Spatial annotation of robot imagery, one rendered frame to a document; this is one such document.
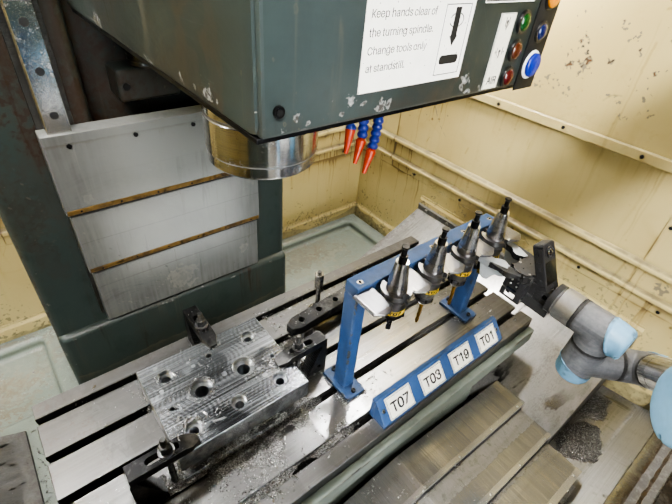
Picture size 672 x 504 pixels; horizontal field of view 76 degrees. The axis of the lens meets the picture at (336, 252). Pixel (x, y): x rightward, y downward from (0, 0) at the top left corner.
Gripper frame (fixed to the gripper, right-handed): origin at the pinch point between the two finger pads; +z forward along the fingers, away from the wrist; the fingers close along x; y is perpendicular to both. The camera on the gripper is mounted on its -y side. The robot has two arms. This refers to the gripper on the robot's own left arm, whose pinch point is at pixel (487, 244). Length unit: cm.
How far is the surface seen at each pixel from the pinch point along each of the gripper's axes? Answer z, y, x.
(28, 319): 92, 55, -96
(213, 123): 12, -37, -63
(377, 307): -2.4, -2.4, -39.3
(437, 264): -2.3, -5.8, -23.3
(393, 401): -9.3, 24.4, -34.9
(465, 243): -1.1, -6.2, -12.9
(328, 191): 93, 44, 27
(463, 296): 2.4, 22.3, 3.9
